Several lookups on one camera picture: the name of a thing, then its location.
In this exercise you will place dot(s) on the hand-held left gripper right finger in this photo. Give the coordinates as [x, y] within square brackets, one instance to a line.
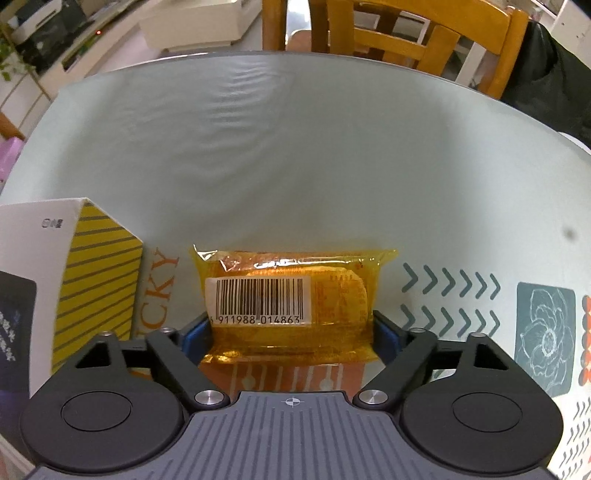
[382, 336]

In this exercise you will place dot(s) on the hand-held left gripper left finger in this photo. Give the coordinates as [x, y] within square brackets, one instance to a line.
[199, 333]

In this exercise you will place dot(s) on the yellow snack packet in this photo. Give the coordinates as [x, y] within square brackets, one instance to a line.
[286, 300]

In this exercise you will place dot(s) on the white tablet box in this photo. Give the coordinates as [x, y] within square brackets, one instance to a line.
[32, 249]

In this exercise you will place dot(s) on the desktop with patterned cloth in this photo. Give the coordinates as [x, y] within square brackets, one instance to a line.
[295, 152]

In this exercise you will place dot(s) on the purple packet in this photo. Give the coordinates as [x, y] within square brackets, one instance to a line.
[8, 159]

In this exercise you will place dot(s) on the wooden chair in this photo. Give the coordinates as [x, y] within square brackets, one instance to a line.
[274, 23]
[415, 27]

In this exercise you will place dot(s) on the white cabinet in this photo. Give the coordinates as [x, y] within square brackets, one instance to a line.
[55, 41]

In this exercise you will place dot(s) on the green plant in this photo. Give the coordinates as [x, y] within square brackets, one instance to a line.
[11, 57]

